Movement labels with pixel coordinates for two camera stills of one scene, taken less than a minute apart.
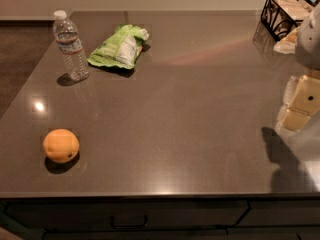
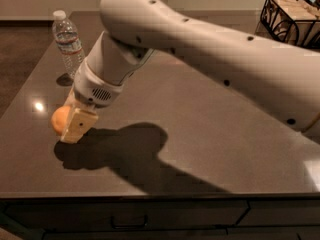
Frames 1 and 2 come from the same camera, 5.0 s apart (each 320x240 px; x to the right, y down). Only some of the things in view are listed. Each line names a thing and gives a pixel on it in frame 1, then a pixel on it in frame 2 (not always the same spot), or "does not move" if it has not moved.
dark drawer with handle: x=80 y=214 does not move
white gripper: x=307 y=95 → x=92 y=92
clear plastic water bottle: x=68 y=38 does not move
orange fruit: x=61 y=145 → x=60 y=118
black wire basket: x=283 y=13 does not move
